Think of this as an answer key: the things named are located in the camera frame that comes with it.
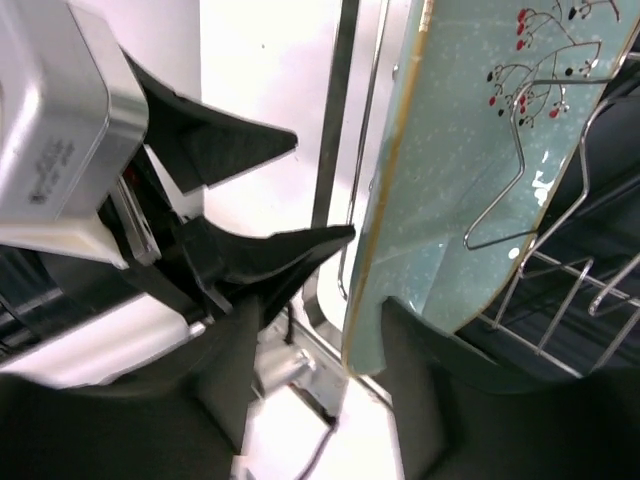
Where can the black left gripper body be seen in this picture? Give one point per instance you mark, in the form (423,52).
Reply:
(71,321)

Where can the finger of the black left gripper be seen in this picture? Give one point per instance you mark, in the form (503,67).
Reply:
(230,268)
(200,146)

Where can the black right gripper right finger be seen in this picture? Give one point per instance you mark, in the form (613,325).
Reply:
(459,415)

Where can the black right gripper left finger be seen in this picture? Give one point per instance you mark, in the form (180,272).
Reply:
(181,416)

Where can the light green rectangular plate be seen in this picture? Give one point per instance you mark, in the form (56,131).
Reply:
(487,108)

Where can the black drip tray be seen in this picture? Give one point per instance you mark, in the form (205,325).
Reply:
(575,309)

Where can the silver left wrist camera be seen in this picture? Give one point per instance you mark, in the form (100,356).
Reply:
(72,116)

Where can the metal wire dish rack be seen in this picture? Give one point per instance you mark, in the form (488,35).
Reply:
(367,57)

